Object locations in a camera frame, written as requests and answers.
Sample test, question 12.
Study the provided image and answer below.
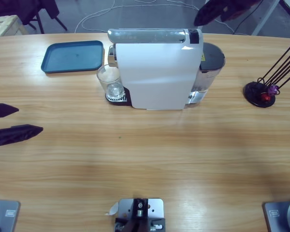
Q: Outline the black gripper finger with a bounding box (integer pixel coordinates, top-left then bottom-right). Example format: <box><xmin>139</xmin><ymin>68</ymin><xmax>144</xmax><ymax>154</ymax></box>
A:
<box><xmin>193</xmin><ymin>0</ymin><xmax>225</xmax><ymax>27</ymax></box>
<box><xmin>0</xmin><ymin>103</ymin><xmax>20</xmax><ymax>119</ymax></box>
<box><xmin>0</xmin><ymin>124</ymin><xmax>44</xmax><ymax>148</ymax></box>
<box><xmin>219</xmin><ymin>0</ymin><xmax>261</xmax><ymax>23</ymax></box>

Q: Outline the silver coffee machine lever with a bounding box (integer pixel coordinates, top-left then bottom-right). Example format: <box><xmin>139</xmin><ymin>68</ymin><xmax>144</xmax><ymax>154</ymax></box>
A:
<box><xmin>107</xmin><ymin>28</ymin><xmax>187</xmax><ymax>44</ymax></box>

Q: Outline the white capsule coffee machine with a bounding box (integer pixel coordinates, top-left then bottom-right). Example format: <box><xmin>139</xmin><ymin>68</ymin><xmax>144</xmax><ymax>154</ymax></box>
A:
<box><xmin>105</xmin><ymin>28</ymin><xmax>204</xmax><ymax>111</ymax></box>

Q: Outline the clear drinking glass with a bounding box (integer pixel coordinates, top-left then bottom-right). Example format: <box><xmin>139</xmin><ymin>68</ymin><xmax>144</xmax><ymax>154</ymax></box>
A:
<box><xmin>96</xmin><ymin>64</ymin><xmax>126</xmax><ymax>102</ymax></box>

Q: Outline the purple coffee capsule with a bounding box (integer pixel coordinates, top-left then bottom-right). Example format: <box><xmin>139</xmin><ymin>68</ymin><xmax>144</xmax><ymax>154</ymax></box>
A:
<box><xmin>267</xmin><ymin>85</ymin><xmax>280</xmax><ymax>96</ymax></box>

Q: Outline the white metal table leg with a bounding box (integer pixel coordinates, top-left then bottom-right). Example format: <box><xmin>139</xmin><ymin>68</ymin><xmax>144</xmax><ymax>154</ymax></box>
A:
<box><xmin>252</xmin><ymin>0</ymin><xmax>280</xmax><ymax>36</ymax></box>

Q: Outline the clear water tank black lid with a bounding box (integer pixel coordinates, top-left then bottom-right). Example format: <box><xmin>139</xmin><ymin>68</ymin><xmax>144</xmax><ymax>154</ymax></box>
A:
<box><xmin>185</xmin><ymin>42</ymin><xmax>226</xmax><ymax>108</ymax></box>

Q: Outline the pale wooden crate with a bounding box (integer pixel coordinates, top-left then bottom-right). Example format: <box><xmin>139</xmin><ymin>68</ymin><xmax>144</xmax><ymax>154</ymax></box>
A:
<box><xmin>0</xmin><ymin>14</ymin><xmax>29</xmax><ymax>38</ymax></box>

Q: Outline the black capsule holder with rods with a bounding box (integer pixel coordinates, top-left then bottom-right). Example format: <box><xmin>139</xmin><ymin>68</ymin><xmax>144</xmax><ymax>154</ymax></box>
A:
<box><xmin>243</xmin><ymin>40</ymin><xmax>290</xmax><ymax>108</ymax></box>

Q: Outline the blue rectangular plastic tray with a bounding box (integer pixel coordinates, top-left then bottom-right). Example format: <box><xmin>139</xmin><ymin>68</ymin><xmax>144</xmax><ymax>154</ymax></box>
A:
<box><xmin>40</xmin><ymin>40</ymin><xmax>105</xmax><ymax>74</ymax></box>

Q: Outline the black chair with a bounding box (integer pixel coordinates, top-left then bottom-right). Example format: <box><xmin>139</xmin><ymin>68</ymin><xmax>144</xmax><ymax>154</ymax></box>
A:
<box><xmin>0</xmin><ymin>0</ymin><xmax>68</xmax><ymax>34</ymax></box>

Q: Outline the silver slotted drip tray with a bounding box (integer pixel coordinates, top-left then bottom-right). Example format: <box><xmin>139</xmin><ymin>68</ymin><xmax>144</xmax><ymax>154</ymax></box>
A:
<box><xmin>105</xmin><ymin>91</ymin><xmax>128</xmax><ymax>103</ymax></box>

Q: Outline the white paper tape tag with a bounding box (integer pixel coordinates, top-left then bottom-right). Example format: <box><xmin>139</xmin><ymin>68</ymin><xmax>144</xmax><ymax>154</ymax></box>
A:
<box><xmin>104</xmin><ymin>202</ymin><xmax>119</xmax><ymax>216</ymax></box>

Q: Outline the black floor cable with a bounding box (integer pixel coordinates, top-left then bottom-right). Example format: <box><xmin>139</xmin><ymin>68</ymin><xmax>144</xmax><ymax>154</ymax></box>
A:
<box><xmin>232</xmin><ymin>11</ymin><xmax>253</xmax><ymax>34</ymax></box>

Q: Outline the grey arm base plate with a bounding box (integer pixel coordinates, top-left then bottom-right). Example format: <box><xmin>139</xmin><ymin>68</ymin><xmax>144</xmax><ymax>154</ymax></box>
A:
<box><xmin>0</xmin><ymin>198</ymin><xmax>21</xmax><ymax>232</ymax></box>
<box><xmin>263</xmin><ymin>198</ymin><xmax>290</xmax><ymax>232</ymax></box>

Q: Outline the white looped floor cable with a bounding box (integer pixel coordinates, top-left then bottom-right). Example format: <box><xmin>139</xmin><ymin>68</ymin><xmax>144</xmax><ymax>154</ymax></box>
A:
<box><xmin>74</xmin><ymin>0</ymin><xmax>116</xmax><ymax>33</ymax></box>

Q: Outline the white camera mount dark post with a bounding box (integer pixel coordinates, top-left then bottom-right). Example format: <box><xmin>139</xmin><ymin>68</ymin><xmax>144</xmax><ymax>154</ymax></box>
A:
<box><xmin>114</xmin><ymin>198</ymin><xmax>166</xmax><ymax>232</ymax></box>

